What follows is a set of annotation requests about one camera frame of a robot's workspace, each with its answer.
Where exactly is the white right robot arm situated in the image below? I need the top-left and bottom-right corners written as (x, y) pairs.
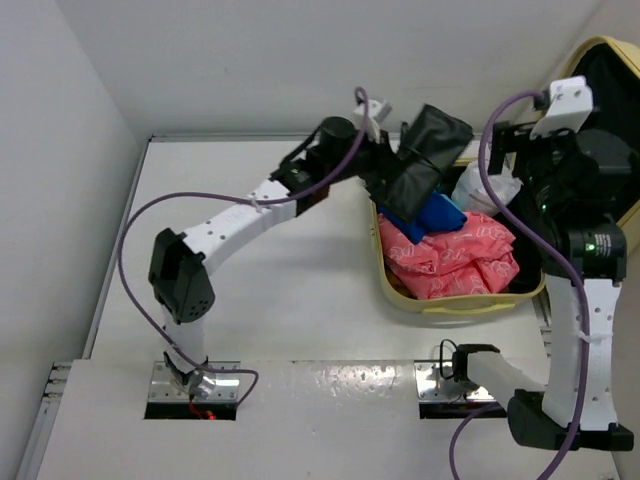
top-left (451, 122), bottom-right (639, 452)

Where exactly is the brown garment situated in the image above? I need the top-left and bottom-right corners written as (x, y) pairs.
top-left (385, 269), bottom-right (415, 299)

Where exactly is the pale yellow suitcase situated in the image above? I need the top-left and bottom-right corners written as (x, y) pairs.
top-left (370, 36), bottom-right (639, 315)

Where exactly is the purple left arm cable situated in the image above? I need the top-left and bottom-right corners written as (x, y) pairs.
top-left (117, 87), bottom-right (371, 401)

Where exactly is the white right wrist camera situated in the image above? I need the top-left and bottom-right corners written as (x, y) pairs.
top-left (530, 75), bottom-right (594, 140)

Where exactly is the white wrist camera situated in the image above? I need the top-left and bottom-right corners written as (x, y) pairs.
top-left (351, 99), bottom-right (392, 140)
top-left (530, 75), bottom-right (594, 140)

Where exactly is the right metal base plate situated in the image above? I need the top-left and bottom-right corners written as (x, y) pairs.
top-left (414, 360), bottom-right (495, 405)

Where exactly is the pink patterned garment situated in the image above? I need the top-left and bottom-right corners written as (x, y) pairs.
top-left (378, 212), bottom-right (520, 300)

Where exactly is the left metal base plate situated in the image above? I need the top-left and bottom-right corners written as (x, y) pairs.
top-left (147, 362), bottom-right (240, 404)

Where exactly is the white plastic bag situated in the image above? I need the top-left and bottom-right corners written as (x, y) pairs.
top-left (451, 161), bottom-right (523, 217)

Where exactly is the blue towel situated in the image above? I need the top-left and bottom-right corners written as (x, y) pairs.
top-left (394, 192), bottom-right (467, 245)

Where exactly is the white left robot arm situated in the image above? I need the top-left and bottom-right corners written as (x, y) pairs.
top-left (148, 113), bottom-right (394, 390)

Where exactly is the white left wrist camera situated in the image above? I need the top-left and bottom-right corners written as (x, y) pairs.
top-left (351, 99), bottom-right (392, 140)

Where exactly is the black pouch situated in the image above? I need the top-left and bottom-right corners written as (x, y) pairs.
top-left (370, 104), bottom-right (474, 222)

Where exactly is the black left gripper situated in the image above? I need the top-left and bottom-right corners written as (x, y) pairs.
top-left (324, 124), bottom-right (403, 183)

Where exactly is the metal base plate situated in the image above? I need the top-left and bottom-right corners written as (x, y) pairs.
top-left (147, 362), bottom-right (240, 404)
top-left (414, 360), bottom-right (495, 405)

